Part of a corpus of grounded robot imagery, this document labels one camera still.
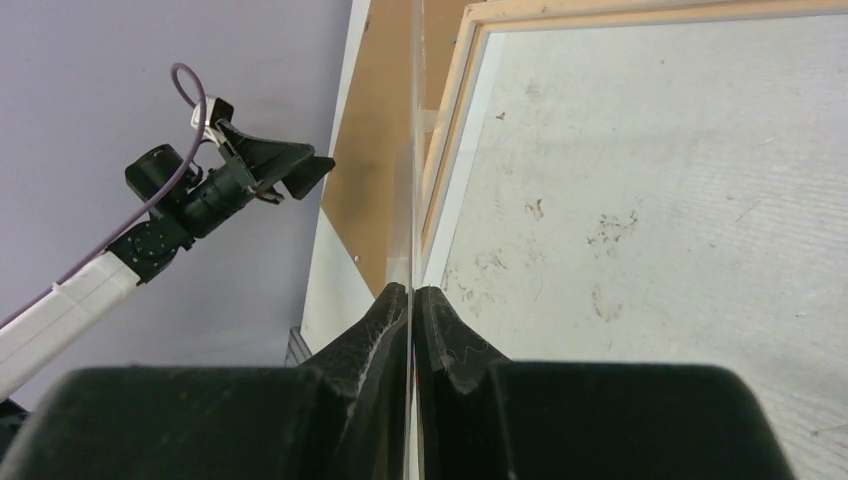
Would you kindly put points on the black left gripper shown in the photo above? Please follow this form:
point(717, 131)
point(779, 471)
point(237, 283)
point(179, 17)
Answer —
point(252, 166)

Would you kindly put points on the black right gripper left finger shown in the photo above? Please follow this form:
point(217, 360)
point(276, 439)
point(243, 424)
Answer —
point(338, 415)

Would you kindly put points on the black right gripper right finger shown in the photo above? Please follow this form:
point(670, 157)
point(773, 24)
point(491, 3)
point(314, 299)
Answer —
point(485, 416)

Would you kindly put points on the brown frame backing board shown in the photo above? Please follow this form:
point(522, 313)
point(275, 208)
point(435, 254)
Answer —
point(374, 135)

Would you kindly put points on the clear acrylic frame pane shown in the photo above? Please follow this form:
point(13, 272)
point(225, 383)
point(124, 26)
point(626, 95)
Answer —
point(417, 150)

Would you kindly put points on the light wooden picture frame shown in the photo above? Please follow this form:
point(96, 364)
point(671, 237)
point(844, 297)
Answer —
point(481, 20)

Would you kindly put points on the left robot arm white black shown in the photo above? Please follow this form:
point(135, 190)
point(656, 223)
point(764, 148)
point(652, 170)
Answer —
point(34, 337)

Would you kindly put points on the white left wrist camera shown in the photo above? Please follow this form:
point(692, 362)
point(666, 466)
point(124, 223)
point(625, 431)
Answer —
point(206, 119)

